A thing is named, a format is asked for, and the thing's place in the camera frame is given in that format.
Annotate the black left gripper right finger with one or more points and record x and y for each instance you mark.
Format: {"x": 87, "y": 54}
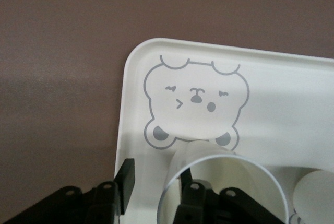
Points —
{"x": 216, "y": 205}

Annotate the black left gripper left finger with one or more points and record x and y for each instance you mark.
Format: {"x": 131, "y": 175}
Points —
{"x": 78, "y": 203}

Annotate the white paper cup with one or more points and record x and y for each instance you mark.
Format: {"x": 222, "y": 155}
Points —
{"x": 235, "y": 171}
{"x": 315, "y": 195}

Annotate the cream tray with bear print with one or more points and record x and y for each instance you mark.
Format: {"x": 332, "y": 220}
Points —
{"x": 261, "y": 104}

